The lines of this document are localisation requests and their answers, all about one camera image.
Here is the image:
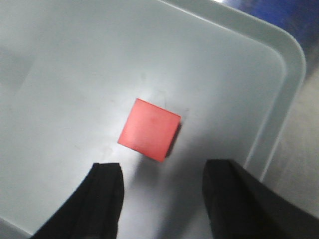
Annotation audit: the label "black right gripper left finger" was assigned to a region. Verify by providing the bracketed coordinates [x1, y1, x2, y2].
[33, 163, 125, 239]

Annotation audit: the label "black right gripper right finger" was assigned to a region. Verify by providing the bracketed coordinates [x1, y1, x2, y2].
[202, 159, 319, 239]

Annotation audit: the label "red foam cube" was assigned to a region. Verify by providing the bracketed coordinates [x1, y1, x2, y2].
[118, 99, 181, 162]

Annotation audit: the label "grey plastic tray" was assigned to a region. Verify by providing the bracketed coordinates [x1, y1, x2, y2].
[0, 0, 306, 239]

